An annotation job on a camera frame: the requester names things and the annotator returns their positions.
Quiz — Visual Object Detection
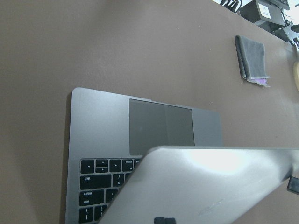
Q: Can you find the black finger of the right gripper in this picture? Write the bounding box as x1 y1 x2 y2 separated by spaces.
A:
287 176 299 193

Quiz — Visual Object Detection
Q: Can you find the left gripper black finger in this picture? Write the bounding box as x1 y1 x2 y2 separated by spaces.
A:
154 217 176 224

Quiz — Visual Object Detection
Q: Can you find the grey laptop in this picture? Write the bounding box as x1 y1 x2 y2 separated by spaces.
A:
65 87 299 224

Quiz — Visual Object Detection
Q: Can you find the wooden mug tree stand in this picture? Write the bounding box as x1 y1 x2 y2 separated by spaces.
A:
292 61 299 92

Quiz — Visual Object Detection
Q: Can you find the grey folded cloth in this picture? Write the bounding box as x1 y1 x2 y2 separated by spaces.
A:
234 35 270 87

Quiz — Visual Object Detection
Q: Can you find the black power adapter box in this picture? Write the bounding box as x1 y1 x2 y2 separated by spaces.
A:
240 0 285 26

